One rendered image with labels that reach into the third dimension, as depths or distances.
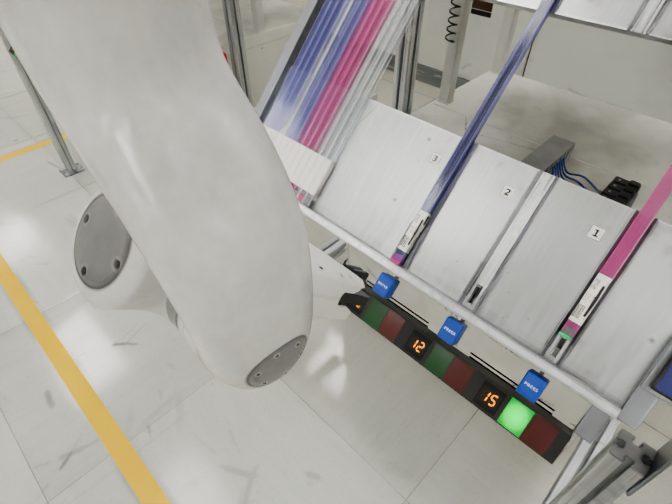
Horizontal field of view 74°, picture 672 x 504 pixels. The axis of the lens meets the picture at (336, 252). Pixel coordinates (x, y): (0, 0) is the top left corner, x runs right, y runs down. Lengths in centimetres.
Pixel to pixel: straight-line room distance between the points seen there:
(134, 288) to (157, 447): 107
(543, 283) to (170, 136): 47
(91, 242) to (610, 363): 51
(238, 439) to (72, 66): 115
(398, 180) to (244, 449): 86
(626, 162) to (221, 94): 105
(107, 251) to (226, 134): 12
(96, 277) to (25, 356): 137
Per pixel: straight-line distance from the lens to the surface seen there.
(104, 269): 30
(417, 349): 63
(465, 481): 127
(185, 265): 22
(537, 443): 61
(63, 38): 22
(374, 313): 65
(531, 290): 58
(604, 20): 68
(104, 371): 152
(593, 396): 56
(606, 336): 58
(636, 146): 128
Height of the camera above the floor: 117
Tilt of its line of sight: 44 degrees down
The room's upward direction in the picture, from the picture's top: straight up
